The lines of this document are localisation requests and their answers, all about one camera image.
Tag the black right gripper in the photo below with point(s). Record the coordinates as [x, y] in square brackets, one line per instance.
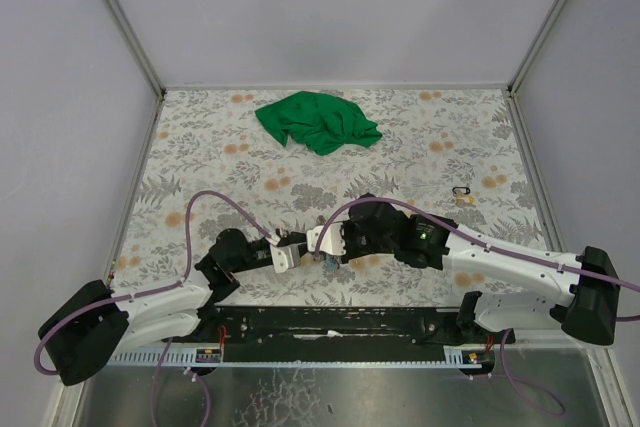
[347, 242]

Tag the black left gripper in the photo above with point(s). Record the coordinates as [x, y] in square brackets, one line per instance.
[265, 252]

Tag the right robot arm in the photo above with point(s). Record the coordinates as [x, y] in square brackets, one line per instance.
[577, 292]

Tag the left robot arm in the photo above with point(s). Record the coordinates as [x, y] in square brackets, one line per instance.
[97, 322]

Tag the key with black tag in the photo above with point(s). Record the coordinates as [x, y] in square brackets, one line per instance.
[463, 196]

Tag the green crumpled cloth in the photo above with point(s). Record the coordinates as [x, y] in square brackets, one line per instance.
[322, 122]

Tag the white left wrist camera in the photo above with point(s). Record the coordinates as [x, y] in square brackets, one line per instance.
[285, 250]

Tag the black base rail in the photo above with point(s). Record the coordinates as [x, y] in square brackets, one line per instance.
[421, 325]

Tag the white slotted cable duct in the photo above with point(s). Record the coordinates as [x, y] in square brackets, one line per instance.
[317, 353]

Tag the aluminium corner post right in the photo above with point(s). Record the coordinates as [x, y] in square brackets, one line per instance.
[545, 30]

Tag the aluminium corner post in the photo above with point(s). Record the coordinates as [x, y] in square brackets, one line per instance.
[134, 46]
[545, 30]

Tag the aluminium corner post left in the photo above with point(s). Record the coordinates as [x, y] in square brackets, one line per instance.
[134, 46]

